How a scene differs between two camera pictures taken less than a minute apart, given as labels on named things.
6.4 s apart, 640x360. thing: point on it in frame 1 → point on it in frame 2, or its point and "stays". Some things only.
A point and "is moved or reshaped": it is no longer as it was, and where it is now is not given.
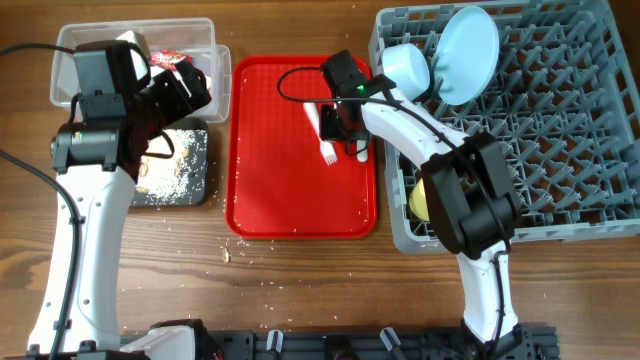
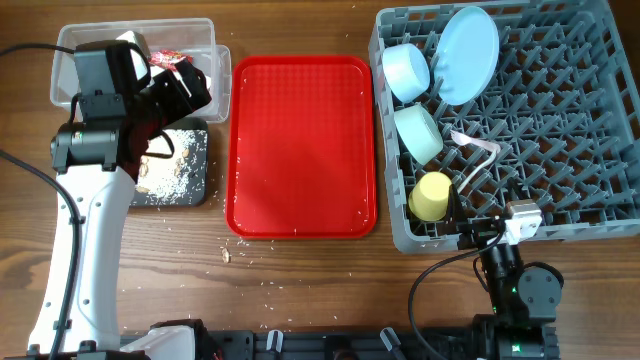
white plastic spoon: [363, 155] is moved or reshaped
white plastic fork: [327, 149] is moved or reshaped
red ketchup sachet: [168, 58] stays
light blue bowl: [406, 66] stays
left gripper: [181, 104] stays
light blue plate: [469, 54] stays
